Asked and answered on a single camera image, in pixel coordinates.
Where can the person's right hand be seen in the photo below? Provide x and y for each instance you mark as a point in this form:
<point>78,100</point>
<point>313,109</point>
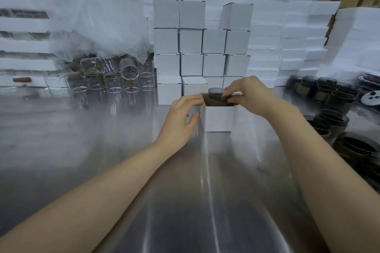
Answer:
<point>256,97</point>

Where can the person's left hand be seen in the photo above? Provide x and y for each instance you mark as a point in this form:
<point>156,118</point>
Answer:
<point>175,119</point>

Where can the person's left thumb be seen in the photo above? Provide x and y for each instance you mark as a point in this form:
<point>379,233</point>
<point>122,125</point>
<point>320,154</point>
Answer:
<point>193,120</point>

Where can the person's right thumb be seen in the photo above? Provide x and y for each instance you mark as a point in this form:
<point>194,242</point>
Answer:
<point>235,99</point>

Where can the dark glass cup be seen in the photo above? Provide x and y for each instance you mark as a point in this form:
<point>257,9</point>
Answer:
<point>216,93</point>

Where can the white cardboard box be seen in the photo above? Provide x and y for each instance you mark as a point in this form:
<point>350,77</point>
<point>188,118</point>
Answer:
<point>216,118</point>

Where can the person's left forearm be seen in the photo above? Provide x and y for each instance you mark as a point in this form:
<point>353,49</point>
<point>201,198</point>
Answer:
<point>89,196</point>

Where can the person's right forearm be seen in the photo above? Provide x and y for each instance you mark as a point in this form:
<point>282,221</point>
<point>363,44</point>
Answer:
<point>326,178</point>

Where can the stack of small closed white boxes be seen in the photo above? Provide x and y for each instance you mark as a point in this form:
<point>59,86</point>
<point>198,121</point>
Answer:
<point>191,42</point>

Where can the group of clear glass cups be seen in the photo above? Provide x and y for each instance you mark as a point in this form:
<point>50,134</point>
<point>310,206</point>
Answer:
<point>114,82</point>

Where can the wide stack of white foam trays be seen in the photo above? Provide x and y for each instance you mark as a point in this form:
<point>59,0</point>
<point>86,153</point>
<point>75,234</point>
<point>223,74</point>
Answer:
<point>267,9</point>

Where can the group of dark cork-sleeved cups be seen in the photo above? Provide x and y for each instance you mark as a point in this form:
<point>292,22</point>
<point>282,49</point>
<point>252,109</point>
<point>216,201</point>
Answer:
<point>332,104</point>

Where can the short stack of white foam trays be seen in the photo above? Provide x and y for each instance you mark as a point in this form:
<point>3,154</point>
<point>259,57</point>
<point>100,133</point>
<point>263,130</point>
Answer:
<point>353,39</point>

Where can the white round lid with holes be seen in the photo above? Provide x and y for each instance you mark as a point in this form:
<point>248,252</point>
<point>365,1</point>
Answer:
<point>371,97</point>

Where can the stack of dark round lids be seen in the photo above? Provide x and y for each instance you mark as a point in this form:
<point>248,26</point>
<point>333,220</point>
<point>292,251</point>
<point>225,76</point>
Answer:
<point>371,79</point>

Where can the clear crumpled plastic bags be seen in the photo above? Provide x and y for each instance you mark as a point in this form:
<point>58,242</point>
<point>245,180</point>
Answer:
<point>104,15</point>

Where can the brown cork piece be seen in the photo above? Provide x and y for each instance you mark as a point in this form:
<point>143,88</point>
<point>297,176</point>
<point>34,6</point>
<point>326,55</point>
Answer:
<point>22,79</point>

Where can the stack of foam trays with glasses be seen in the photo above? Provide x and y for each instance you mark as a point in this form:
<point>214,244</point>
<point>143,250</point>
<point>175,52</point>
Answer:
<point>23,24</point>

